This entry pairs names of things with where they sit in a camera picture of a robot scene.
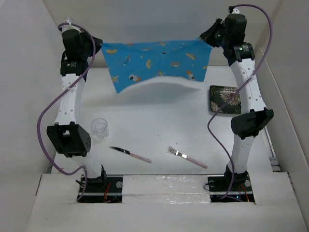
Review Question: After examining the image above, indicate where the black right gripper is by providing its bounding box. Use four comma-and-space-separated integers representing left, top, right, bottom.
200, 18, 230, 48

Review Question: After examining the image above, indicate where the blue space print cloth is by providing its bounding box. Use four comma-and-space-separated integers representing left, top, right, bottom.
101, 39, 212, 93

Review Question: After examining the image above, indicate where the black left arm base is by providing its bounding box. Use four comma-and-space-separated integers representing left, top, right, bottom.
77, 175, 123, 203

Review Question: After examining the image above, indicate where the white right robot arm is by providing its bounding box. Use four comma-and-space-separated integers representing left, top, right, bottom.
200, 12, 274, 190

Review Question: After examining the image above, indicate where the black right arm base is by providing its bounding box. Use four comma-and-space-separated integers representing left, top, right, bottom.
203, 175, 255, 203

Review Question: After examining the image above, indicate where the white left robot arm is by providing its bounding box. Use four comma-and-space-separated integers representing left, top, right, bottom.
47, 17, 108, 192

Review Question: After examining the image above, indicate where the black floral square plate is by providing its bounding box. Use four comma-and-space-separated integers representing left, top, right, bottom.
209, 85, 241, 115

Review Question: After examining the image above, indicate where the clear plastic cup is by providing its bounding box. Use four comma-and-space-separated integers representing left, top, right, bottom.
91, 118, 109, 139

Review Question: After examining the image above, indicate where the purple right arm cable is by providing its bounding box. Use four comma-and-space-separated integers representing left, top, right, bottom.
207, 4, 274, 200

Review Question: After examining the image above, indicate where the pink handled knife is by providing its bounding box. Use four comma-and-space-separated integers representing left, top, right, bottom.
109, 146, 152, 163

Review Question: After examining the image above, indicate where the pink handled fork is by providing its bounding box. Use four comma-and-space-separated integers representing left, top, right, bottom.
168, 146, 208, 169

